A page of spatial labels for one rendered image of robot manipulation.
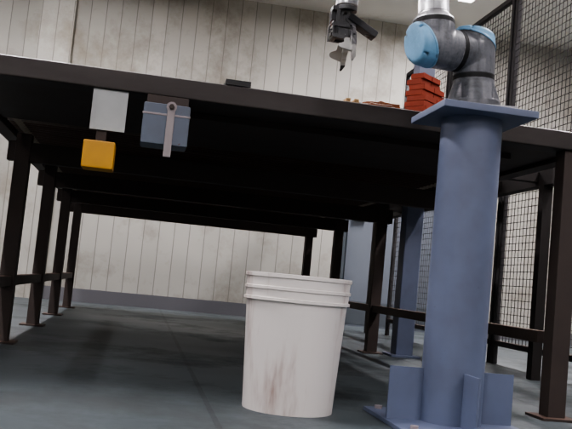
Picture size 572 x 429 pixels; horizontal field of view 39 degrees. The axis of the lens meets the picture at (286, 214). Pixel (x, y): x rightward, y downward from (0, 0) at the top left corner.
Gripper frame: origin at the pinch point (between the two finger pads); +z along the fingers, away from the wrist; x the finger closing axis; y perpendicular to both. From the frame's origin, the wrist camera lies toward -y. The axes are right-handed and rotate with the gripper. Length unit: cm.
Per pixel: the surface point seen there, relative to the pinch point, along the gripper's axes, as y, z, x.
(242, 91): 37.8, 18.2, 22.5
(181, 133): 54, 33, 24
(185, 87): 55, 19, 22
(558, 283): -68, 67, 23
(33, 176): 154, -1, -488
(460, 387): -23, 98, 55
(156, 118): 62, 30, 24
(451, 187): -18, 44, 52
